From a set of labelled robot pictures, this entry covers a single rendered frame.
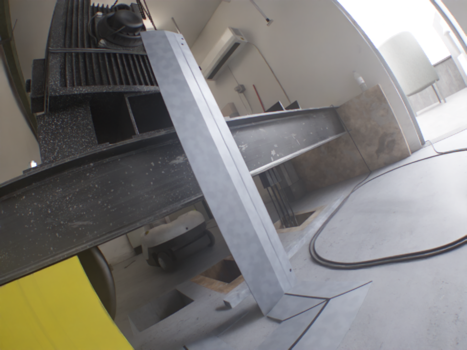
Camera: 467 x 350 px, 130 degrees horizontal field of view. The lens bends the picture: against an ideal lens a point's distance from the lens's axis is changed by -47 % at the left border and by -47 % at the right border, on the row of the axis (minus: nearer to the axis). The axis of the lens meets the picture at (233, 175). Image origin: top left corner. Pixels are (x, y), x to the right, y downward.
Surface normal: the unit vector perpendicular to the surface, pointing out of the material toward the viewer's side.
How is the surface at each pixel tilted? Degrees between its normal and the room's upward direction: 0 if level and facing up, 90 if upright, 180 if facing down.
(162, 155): 90
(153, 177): 90
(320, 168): 90
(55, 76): 90
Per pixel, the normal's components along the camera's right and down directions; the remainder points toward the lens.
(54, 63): 0.69, -0.36
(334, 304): -0.31, -0.95
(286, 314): -0.50, -0.86
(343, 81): -0.73, 0.30
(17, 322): 0.54, -0.29
